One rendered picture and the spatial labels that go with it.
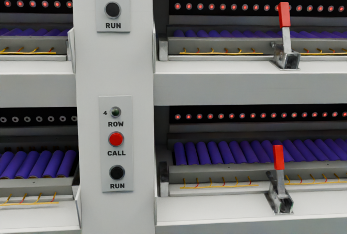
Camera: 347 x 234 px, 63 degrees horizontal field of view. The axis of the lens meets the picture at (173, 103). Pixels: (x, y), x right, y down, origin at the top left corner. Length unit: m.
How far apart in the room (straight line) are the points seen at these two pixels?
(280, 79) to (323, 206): 0.20
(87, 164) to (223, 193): 0.20
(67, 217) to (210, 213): 0.20
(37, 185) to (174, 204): 0.20
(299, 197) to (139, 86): 0.29
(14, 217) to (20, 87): 0.18
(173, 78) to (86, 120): 0.12
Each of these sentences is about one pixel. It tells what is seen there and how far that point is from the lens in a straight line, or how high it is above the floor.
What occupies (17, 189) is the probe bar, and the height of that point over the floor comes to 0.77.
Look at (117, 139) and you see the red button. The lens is 0.36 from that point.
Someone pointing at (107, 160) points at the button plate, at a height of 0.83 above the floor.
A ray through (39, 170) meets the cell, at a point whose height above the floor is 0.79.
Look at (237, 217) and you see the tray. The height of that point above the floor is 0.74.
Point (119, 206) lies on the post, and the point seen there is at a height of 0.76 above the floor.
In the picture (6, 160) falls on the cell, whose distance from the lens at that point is 0.54.
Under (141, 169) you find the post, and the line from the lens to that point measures 0.38.
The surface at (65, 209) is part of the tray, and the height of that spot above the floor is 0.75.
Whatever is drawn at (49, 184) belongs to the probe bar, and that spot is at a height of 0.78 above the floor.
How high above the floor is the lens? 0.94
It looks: 6 degrees down
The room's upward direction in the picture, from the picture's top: straight up
